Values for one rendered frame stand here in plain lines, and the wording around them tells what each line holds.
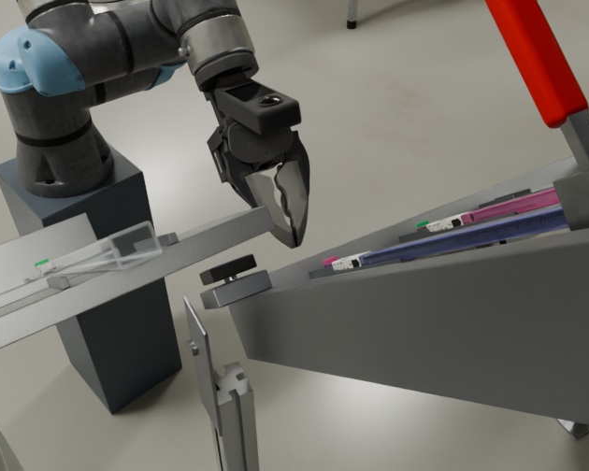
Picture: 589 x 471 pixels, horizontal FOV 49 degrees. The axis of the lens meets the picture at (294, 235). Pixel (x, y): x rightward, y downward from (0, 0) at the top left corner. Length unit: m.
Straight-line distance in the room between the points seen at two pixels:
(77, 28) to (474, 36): 2.20
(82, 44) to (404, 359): 0.56
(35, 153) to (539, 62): 0.89
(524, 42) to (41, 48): 0.61
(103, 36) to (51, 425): 0.91
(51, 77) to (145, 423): 0.84
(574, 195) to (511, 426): 1.23
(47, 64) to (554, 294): 0.64
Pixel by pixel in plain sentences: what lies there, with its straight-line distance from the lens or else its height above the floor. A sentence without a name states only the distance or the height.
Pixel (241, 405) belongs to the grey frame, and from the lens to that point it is 0.68.
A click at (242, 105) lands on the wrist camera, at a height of 0.86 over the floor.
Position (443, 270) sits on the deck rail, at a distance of 0.27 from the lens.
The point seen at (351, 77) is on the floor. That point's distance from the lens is 2.45.
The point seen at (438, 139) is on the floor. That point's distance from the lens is 2.15.
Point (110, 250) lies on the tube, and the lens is 0.20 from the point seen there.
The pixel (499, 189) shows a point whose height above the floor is 0.73.
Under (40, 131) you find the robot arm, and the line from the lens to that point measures 1.03.
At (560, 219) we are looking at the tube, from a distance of 0.35.
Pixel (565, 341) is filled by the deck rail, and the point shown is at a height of 1.03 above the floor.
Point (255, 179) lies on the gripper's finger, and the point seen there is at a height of 0.78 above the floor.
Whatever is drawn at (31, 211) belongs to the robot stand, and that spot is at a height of 0.54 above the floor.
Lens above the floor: 1.20
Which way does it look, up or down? 43 degrees down
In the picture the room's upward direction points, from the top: straight up
